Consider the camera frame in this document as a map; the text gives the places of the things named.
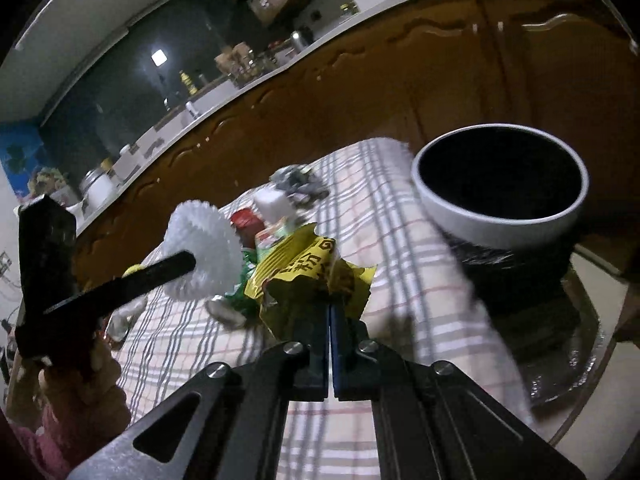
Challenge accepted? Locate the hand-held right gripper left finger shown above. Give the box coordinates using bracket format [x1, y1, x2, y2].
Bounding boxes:
[66, 301, 333, 480]

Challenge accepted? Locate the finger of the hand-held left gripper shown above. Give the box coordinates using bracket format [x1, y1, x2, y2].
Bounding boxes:
[44, 251, 197, 318]

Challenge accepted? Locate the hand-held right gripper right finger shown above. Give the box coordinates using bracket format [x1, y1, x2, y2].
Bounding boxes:
[330, 303, 587, 480]

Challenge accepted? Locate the white pleated paper liner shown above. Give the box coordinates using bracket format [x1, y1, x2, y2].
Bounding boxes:
[160, 200, 246, 299]

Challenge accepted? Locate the yellow snack wrapper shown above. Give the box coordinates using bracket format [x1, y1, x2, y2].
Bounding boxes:
[244, 222, 377, 342]

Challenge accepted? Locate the white rimmed black trash bin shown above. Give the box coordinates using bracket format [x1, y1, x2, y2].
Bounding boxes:
[411, 123, 591, 361]

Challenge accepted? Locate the person's left forearm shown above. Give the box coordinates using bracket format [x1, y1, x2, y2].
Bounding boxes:
[0, 407, 68, 480]

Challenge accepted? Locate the person's left hand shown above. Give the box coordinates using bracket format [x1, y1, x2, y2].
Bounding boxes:
[7, 332, 132, 461]

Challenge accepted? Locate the jar with silver lid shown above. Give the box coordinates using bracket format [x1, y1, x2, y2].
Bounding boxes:
[79, 168, 119, 212]

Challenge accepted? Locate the silver foil packet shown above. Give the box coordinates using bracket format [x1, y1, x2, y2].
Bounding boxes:
[206, 294, 249, 329]

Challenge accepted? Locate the plaid tablecloth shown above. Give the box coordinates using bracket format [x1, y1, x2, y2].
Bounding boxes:
[107, 137, 537, 480]

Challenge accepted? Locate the green snack wrapper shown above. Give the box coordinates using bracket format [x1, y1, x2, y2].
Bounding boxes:
[222, 225, 296, 312]

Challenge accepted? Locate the red snack packet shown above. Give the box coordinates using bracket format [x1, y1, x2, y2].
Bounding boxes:
[229, 208, 264, 249]

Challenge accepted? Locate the grey crumpled wrapper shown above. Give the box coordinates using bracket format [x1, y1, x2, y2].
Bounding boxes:
[269, 163, 331, 206]

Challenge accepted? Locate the white kitchen countertop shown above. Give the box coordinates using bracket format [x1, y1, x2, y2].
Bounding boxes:
[65, 0, 601, 223]

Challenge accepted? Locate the wooden kitchen cabinet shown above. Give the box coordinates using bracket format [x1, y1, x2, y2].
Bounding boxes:
[74, 0, 640, 281]

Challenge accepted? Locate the blue wall poster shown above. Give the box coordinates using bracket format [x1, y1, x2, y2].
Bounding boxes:
[0, 124, 69, 197]

